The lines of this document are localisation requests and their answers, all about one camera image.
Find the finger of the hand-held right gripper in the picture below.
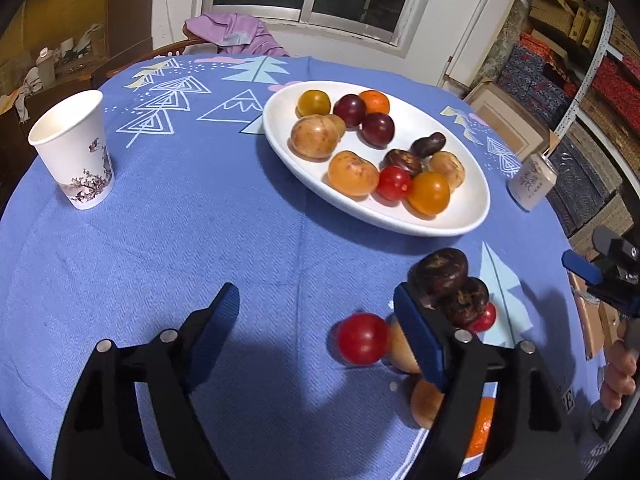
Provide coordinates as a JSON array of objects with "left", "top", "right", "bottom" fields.
[{"left": 561, "top": 250, "right": 603, "bottom": 285}]

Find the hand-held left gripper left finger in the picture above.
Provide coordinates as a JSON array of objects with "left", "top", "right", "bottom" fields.
[{"left": 51, "top": 281, "right": 241, "bottom": 480}]

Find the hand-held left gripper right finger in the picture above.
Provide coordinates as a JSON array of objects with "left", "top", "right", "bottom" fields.
[{"left": 392, "top": 282, "right": 586, "bottom": 480}]

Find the white oval plate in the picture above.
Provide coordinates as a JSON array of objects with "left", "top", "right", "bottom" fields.
[{"left": 262, "top": 80, "right": 491, "bottom": 237}]

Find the dark water chestnut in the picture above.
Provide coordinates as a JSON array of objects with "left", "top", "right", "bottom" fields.
[
  {"left": 440, "top": 277, "right": 490, "bottom": 330},
  {"left": 383, "top": 148, "right": 423, "bottom": 177},
  {"left": 410, "top": 132, "right": 447, "bottom": 157},
  {"left": 409, "top": 248, "right": 470, "bottom": 308}
]

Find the dark red plum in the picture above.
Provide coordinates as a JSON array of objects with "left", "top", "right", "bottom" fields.
[
  {"left": 361, "top": 112, "right": 396, "bottom": 149},
  {"left": 332, "top": 94, "right": 367, "bottom": 128}
]

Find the pale yellow round fruit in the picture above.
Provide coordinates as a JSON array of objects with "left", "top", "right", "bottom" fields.
[{"left": 290, "top": 115, "right": 338, "bottom": 161}]

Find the yellow tomato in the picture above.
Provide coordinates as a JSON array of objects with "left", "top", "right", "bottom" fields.
[{"left": 297, "top": 89, "right": 332, "bottom": 118}]

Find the person's right hand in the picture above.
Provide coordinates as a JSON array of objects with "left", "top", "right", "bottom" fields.
[{"left": 600, "top": 340, "right": 638, "bottom": 411}]

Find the tan round fruit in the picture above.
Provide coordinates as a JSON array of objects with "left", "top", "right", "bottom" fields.
[{"left": 387, "top": 315, "right": 423, "bottom": 375}]

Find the large orange fruit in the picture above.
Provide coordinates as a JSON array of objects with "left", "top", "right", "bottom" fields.
[{"left": 410, "top": 379, "right": 446, "bottom": 430}]

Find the small red tomato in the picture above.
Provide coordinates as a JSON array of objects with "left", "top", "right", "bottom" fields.
[{"left": 470, "top": 302, "right": 497, "bottom": 333}]

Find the blue printed tablecloth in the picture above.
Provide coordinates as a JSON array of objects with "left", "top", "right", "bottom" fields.
[{"left": 0, "top": 52, "right": 611, "bottom": 480}]

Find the pale drink can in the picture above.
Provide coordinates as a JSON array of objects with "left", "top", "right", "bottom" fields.
[{"left": 506, "top": 152, "right": 557, "bottom": 212}]

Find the bright orange fruit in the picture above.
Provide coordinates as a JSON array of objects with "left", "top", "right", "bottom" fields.
[{"left": 465, "top": 396, "right": 497, "bottom": 458}]

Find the orange tomato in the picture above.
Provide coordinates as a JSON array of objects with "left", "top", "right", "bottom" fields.
[{"left": 406, "top": 171, "right": 451, "bottom": 216}]

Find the cardboard box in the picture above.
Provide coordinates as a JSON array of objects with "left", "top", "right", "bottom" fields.
[{"left": 465, "top": 80, "right": 561, "bottom": 161}]

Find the brownish round fruit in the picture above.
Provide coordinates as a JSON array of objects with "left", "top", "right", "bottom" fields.
[{"left": 428, "top": 151, "right": 466, "bottom": 191}]

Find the white metal shelf rack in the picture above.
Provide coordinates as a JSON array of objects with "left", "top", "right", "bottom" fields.
[{"left": 552, "top": 2, "right": 640, "bottom": 141}]

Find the stack of patterned boxes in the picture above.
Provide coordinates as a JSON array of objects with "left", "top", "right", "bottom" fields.
[{"left": 492, "top": 0, "right": 640, "bottom": 261}]

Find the printed paper cup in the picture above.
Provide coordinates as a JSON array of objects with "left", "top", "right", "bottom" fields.
[{"left": 27, "top": 89, "right": 116, "bottom": 211}]

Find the marbled board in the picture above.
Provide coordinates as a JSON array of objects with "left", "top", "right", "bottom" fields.
[{"left": 482, "top": 0, "right": 531, "bottom": 86}]

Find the wooden cabinet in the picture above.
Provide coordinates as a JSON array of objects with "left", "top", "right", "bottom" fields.
[{"left": 0, "top": 35, "right": 151, "bottom": 161}]

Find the wooden chair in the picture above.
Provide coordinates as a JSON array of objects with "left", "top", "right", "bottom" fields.
[{"left": 107, "top": 35, "right": 211, "bottom": 73}]

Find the purple cloth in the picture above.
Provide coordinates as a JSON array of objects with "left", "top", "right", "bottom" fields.
[{"left": 184, "top": 12, "right": 291, "bottom": 58}]

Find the white rag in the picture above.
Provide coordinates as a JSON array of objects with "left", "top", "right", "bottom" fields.
[{"left": 12, "top": 67, "right": 41, "bottom": 123}]

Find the white wall conduit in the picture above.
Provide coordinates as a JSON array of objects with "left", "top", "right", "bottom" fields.
[{"left": 437, "top": 0, "right": 498, "bottom": 91}]

